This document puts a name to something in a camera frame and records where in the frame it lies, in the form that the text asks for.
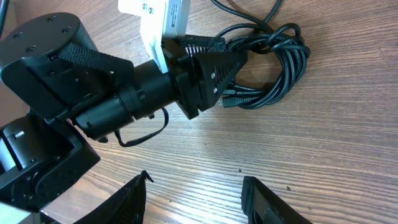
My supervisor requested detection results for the black cable bundle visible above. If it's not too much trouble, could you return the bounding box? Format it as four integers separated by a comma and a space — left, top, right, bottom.
210, 0, 312, 110

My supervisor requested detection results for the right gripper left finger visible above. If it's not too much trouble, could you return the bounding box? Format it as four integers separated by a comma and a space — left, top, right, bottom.
75, 170, 153, 224

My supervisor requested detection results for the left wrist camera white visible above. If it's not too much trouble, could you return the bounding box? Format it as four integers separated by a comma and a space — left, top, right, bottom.
118, 0, 191, 73

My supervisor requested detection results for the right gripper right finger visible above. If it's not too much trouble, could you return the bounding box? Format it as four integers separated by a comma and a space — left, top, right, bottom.
241, 176, 312, 224

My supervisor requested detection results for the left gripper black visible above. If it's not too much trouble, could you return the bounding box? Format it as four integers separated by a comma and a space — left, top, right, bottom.
161, 35, 248, 119

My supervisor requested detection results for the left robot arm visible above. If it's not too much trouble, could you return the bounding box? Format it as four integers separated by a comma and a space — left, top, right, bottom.
1, 12, 248, 212

